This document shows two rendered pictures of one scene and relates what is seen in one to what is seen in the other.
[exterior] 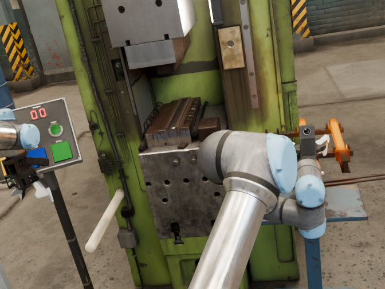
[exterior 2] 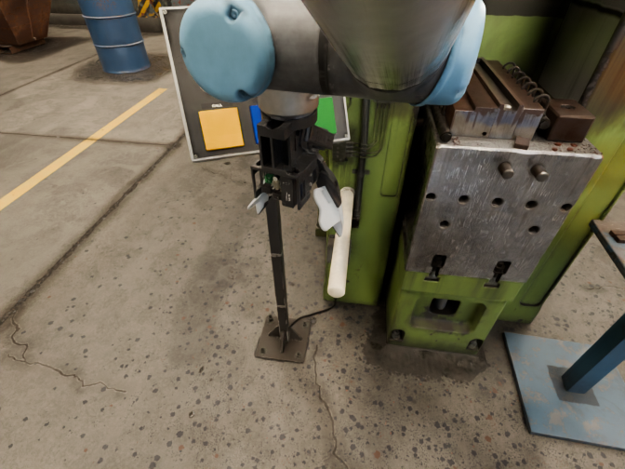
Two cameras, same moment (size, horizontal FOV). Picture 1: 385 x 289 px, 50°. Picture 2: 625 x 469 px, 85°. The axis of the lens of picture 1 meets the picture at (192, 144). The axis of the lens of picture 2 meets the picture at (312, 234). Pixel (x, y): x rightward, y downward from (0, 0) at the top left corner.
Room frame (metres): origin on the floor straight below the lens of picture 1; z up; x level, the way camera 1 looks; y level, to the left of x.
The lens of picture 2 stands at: (0.91, 0.60, 1.30)
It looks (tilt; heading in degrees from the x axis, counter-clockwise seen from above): 41 degrees down; 356
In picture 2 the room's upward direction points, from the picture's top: straight up
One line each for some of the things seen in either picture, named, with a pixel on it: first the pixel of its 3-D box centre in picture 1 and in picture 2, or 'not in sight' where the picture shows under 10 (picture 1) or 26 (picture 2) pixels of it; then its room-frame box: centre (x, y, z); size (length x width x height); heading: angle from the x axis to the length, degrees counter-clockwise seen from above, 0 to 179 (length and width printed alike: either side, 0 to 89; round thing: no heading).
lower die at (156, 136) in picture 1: (175, 119); (476, 91); (1.89, 0.06, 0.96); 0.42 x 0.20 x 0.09; 168
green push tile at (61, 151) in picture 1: (61, 151); (316, 117); (1.62, 0.54, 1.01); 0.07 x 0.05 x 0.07; 103
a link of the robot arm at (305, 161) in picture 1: (309, 172); not in sight; (1.05, -0.32, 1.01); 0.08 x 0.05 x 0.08; 74
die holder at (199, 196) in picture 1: (196, 166); (468, 171); (1.89, 0.00, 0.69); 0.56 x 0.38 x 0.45; 168
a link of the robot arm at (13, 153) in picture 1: (14, 148); (290, 92); (1.34, 0.59, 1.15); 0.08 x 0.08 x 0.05
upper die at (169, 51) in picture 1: (160, 44); not in sight; (1.89, 0.06, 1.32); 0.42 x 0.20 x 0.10; 168
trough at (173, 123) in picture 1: (179, 112); (489, 79); (1.88, 0.03, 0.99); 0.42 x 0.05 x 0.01; 168
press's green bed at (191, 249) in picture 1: (210, 240); (435, 264); (1.89, 0.00, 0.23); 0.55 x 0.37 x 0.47; 168
